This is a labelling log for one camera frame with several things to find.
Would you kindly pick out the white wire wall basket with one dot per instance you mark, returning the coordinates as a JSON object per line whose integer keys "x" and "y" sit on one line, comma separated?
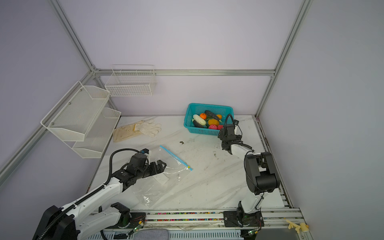
{"x": 132, "y": 81}

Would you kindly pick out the grey cloth pad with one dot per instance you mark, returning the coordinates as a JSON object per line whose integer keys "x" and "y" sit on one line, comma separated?
{"x": 152, "y": 234}

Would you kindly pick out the pink toy fruit left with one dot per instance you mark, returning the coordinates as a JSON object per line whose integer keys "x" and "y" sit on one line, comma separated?
{"x": 212, "y": 127}

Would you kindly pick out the orange toy tangerine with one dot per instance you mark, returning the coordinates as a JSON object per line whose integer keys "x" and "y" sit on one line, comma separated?
{"x": 203, "y": 116}

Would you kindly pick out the white mesh upper shelf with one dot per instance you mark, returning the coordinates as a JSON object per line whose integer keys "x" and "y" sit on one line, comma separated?
{"x": 72, "y": 119}

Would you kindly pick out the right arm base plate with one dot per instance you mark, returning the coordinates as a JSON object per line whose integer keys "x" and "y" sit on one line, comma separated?
{"x": 242, "y": 220}

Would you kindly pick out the dark toy eggplant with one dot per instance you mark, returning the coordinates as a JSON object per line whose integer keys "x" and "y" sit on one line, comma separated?
{"x": 197, "y": 124}
{"x": 212, "y": 115}

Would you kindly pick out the white mesh lower shelf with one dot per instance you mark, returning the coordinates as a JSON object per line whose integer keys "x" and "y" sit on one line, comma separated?
{"x": 99, "y": 136}

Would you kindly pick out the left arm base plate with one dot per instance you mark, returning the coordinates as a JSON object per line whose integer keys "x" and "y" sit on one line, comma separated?
{"x": 130, "y": 220}

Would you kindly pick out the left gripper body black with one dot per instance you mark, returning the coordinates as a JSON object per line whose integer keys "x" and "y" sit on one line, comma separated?
{"x": 144, "y": 172}

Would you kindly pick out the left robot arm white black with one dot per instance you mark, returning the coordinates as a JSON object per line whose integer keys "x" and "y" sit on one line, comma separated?
{"x": 84, "y": 217}

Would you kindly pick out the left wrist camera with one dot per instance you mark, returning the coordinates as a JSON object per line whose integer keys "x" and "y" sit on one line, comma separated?
{"x": 145, "y": 151}

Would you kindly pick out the clear zip top bag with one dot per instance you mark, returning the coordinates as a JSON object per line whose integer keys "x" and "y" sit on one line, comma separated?
{"x": 149, "y": 190}

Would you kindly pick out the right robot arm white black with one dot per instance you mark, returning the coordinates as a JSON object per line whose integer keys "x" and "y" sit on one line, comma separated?
{"x": 261, "y": 174}

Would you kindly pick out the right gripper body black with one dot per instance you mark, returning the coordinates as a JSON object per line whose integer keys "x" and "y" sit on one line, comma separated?
{"x": 221, "y": 133}

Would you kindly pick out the white mesh shelf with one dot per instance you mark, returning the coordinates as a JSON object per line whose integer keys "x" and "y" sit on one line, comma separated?
{"x": 99, "y": 136}
{"x": 72, "y": 119}

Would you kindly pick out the yellow toy mango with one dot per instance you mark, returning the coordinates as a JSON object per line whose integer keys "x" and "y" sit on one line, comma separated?
{"x": 213, "y": 122}

